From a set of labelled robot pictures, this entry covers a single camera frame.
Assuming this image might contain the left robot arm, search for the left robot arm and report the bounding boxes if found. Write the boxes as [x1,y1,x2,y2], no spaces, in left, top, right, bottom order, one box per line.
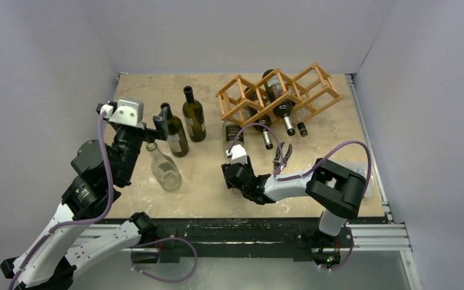
[0,100,168,289]

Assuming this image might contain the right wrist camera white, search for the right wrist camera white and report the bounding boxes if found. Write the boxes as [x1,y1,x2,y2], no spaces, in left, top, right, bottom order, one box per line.
[225,144,248,164]

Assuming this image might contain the dark green bottle back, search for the dark green bottle back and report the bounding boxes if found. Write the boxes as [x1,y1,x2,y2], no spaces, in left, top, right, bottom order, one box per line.
[182,86,206,143]

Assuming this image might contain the wooden wine rack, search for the wooden wine rack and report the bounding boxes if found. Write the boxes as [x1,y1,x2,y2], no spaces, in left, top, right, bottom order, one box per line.
[216,62,341,127]

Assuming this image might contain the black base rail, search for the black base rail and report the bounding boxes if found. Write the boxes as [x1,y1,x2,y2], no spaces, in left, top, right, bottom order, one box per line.
[118,217,355,265]

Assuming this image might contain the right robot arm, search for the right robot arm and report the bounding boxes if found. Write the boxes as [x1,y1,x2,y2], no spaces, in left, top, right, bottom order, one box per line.
[221,158,369,246]

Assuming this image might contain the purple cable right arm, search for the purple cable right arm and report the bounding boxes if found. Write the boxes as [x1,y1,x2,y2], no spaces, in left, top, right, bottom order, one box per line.
[228,123,373,189]

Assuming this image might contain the clear glass bottle tall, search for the clear glass bottle tall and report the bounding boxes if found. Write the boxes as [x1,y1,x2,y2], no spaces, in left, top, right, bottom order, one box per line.
[222,120,247,164]

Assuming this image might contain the dark green bottle left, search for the dark green bottle left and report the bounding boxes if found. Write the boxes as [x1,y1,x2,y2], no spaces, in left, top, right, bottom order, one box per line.
[160,103,189,157]

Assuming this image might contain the dark green bottle silver neck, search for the dark green bottle silver neck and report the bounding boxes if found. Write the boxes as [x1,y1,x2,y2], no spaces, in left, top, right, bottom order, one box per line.
[244,88,274,150]

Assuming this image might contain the square clear whisky bottle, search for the square clear whisky bottle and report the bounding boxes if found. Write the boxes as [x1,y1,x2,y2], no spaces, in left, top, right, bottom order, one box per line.
[297,122,308,137]

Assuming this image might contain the clear plastic parts box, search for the clear plastic parts box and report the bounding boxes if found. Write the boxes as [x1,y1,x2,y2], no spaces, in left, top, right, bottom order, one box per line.
[335,159,373,198]

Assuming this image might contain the dark bottle in rack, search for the dark bottle in rack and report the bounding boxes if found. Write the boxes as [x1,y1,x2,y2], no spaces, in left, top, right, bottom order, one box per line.
[261,69,297,137]

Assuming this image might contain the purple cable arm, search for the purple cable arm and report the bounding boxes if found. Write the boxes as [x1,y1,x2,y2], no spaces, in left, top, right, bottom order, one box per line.
[228,123,373,189]
[7,112,115,290]

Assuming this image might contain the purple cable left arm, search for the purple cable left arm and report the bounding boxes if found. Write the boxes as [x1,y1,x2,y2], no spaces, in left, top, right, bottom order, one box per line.
[7,112,115,290]

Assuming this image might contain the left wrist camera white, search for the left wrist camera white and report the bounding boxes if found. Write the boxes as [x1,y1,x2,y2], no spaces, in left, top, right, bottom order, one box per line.
[96,98,145,129]

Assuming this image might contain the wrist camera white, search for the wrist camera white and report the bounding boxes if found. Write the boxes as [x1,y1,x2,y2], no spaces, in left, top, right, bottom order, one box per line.
[96,98,145,129]
[225,144,248,164]

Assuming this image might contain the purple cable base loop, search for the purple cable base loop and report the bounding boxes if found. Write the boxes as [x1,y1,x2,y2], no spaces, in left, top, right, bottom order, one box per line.
[130,237,199,284]

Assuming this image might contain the black grey pliers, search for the black grey pliers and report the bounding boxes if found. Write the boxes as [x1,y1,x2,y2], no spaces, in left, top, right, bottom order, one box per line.
[272,142,293,170]

